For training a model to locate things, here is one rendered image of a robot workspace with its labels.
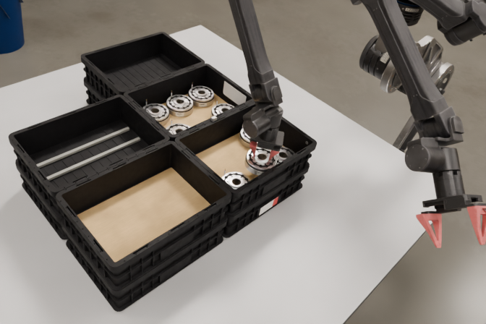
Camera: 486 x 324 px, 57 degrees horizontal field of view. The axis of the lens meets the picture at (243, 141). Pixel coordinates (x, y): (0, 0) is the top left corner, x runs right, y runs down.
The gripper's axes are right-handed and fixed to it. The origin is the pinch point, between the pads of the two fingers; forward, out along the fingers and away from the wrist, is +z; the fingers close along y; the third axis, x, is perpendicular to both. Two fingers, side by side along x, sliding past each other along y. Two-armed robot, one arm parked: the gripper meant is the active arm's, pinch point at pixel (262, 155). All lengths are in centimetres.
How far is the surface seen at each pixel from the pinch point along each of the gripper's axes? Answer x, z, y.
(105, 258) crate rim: -48, -2, -34
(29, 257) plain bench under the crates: -40, 22, -61
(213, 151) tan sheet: 7.9, 10.5, -16.6
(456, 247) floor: 57, 94, 120
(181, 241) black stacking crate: -33.7, 6.0, -17.8
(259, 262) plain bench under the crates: -24.9, 21.9, 5.9
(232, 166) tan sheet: 2.2, 10.2, -8.9
